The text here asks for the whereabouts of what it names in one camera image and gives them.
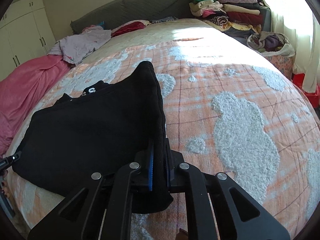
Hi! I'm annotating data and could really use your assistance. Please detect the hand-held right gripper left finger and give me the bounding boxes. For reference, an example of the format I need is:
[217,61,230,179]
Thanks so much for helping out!
[27,140,154,240]

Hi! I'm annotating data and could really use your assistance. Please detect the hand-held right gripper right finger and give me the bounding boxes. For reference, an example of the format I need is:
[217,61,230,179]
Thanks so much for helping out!
[164,137,290,240]

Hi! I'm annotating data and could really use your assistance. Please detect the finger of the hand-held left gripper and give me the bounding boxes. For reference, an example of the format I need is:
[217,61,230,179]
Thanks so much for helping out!
[5,151,22,169]

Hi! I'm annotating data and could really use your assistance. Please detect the black sweater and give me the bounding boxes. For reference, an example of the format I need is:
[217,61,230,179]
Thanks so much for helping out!
[11,61,174,214]

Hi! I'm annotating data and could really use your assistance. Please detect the white bag of clothes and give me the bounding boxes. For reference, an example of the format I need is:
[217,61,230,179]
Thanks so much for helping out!
[247,31,295,57]

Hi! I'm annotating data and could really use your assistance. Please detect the stack of folded clothes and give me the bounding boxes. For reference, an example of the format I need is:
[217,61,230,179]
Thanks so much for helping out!
[189,0,264,33]

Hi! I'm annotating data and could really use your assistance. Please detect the person's left hand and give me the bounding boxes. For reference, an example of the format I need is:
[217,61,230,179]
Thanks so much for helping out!
[0,171,10,198]

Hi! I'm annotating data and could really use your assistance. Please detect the pink blanket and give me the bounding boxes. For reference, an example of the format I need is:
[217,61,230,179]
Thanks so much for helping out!
[0,54,73,155]

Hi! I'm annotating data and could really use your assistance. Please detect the peach patterned bed blanket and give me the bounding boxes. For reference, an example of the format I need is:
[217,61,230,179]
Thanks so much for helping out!
[4,17,320,240]

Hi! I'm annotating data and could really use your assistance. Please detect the white wardrobe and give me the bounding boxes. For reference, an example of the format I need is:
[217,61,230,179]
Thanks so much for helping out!
[0,0,57,75]

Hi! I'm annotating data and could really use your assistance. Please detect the lavender garment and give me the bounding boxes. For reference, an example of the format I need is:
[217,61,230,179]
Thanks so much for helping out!
[46,25,112,65]

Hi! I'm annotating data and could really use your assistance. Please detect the red pillow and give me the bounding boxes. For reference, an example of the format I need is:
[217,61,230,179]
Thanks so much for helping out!
[111,21,150,37]

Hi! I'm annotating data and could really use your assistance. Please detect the dark patterned pillow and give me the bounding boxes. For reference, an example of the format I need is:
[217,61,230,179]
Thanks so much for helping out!
[150,16,179,24]

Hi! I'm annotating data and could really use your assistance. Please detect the floral storage box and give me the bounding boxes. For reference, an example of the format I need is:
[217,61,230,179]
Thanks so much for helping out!
[265,55,293,80]

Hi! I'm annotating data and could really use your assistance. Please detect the red plastic bag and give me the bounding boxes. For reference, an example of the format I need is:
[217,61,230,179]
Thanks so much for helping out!
[292,74,320,108]

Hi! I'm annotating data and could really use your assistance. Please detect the grey padded headboard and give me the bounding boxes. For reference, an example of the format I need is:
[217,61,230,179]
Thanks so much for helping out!
[70,0,194,34]

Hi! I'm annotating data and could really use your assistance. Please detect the grey bedside cabinet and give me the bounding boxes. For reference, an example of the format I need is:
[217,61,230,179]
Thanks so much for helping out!
[259,6,272,34]

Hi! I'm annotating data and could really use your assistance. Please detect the cream curtain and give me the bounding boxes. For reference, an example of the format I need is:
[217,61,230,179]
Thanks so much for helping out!
[254,0,320,93]

